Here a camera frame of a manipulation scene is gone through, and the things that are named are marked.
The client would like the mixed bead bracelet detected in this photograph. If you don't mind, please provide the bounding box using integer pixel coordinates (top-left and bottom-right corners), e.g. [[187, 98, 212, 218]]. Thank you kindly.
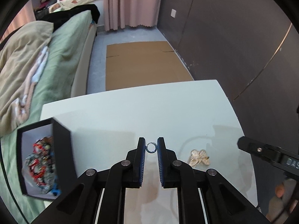
[[32, 136, 55, 159]]

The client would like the blue bead bracelet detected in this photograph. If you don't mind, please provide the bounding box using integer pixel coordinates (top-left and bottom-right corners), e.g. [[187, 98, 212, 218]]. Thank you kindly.
[[50, 185, 62, 197]]

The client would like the pink curtain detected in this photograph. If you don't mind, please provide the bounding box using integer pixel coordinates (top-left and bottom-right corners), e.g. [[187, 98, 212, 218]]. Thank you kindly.
[[103, 0, 161, 31], [1, 0, 36, 42]]

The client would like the pink curtain right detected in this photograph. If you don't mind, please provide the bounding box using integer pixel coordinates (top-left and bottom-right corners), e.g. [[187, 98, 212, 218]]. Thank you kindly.
[[103, 0, 161, 31]]

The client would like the black garment on bed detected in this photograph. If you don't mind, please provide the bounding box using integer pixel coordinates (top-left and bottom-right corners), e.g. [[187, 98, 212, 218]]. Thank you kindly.
[[37, 4, 100, 32]]

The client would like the brown cardboard floor sheet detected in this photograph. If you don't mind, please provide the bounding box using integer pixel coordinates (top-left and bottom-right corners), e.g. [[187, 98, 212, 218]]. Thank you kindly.
[[105, 41, 193, 91]]

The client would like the gold butterfly brooch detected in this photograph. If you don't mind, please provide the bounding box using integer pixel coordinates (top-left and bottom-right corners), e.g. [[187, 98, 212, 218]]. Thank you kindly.
[[189, 149, 210, 167]]

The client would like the beige duvet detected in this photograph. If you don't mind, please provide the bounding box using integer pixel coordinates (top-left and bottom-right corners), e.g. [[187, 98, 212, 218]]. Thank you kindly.
[[1, 21, 54, 136]]

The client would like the dark metallic bead bracelet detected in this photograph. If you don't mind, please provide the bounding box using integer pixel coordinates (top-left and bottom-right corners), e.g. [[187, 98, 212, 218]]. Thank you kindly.
[[22, 153, 59, 194]]

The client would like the person's right hand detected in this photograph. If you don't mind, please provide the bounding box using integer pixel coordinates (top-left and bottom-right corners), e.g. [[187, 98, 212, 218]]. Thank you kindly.
[[266, 178, 298, 223]]

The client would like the red string bracelet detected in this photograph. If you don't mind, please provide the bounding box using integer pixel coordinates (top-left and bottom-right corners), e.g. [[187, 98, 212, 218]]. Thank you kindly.
[[29, 141, 51, 187]]

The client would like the small silver ring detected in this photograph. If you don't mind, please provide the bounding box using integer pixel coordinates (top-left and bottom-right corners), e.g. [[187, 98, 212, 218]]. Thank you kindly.
[[146, 141, 157, 154]]

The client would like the white wall socket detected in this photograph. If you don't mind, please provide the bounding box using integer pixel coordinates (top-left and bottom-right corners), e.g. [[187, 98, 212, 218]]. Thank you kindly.
[[170, 9, 176, 18]]

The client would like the white pink folded cloth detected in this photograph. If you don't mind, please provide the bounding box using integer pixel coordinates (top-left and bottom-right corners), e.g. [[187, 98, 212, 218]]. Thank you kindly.
[[13, 46, 49, 125]]

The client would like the pink curtain left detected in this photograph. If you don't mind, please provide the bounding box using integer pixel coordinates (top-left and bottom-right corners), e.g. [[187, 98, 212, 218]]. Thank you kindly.
[[1, 0, 36, 42]]

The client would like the black jewelry box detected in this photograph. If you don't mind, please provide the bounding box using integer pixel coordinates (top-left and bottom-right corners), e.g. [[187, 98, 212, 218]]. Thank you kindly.
[[16, 118, 77, 201]]

